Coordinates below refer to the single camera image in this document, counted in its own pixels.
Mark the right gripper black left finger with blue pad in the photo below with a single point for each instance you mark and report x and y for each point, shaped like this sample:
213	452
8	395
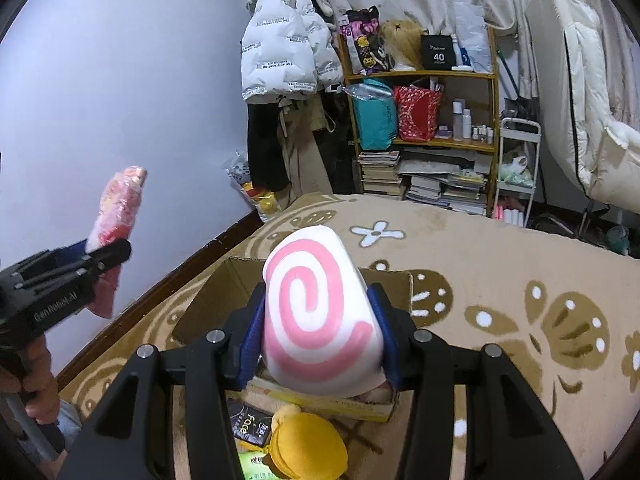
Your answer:
129	433

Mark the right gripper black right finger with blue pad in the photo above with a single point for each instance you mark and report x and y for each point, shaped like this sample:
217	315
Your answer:
509	433

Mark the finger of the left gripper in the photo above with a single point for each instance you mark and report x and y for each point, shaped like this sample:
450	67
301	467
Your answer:
71	253
103	259

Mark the pink packaged plush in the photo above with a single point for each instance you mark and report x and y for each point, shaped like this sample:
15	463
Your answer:
118	209

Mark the pink swirl roll plush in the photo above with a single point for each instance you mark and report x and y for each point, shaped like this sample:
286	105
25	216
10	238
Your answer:
321	336

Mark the person's left hand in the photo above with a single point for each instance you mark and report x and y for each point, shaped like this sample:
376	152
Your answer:
44	406

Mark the black face packet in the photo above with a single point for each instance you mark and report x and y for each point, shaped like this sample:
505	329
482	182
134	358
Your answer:
249	425

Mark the green tea packet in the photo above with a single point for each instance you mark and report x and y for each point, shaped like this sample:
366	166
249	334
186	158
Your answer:
253	468

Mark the beige patterned rug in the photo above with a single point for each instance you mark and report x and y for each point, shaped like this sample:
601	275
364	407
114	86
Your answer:
566	312

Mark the cardboard box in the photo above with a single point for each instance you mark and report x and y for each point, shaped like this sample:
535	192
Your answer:
229	288

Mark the yellow banana plush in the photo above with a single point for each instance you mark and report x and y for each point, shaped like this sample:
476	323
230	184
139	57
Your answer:
304	446

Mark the plastic bag of toys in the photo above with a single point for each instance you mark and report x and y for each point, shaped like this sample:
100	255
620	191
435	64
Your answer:
261	199

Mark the white metal cart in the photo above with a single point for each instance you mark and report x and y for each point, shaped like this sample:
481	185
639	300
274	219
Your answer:
517	170

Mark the stack of books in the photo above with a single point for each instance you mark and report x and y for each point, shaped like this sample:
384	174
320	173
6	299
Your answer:
449	178

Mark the white puffer jacket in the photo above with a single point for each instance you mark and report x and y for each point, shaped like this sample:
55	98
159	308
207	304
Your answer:
287	52

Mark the wooden shelf unit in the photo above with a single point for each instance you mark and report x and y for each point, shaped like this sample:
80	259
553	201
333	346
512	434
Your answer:
465	116

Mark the cream duvet on chair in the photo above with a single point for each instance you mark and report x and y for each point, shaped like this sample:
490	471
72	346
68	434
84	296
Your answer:
596	152

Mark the teal bag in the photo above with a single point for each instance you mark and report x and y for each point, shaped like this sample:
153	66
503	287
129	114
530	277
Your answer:
375	113

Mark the red patterned bag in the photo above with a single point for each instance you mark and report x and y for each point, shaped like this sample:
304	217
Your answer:
417	112

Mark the blonde wig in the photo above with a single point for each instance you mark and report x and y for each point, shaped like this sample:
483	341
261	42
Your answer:
402	39

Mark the black box with 40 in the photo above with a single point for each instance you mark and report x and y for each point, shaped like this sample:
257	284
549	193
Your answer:
437	52

